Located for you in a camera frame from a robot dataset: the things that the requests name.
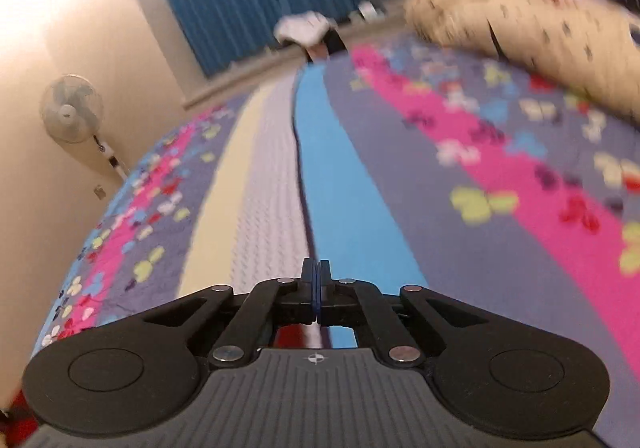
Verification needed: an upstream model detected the red knitted sweater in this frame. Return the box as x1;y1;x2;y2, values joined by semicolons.
1;324;330;447

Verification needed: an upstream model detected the colourful floral bed cover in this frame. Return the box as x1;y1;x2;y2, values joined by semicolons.
23;38;639;447

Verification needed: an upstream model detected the white standing fan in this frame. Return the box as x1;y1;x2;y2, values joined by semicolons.
40;74;129;180

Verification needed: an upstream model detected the white cloth on sill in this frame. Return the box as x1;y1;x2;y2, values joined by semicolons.
273;12;335;47

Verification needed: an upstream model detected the beige star-pattern duvet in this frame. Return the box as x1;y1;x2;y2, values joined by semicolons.
405;0;639;120

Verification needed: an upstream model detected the wall socket plate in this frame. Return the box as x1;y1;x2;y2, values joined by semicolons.
93;185;106;200

